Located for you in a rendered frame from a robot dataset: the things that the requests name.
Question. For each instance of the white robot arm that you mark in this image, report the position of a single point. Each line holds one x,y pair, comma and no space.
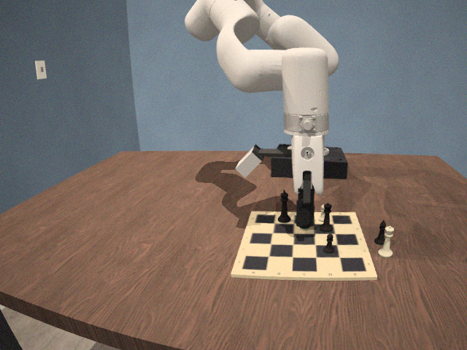
301,72

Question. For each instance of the white queen chess piece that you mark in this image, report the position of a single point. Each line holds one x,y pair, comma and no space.
385,250

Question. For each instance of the cream chessboard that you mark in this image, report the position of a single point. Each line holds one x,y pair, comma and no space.
283,251

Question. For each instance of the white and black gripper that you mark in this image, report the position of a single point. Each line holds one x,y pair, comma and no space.
307,173

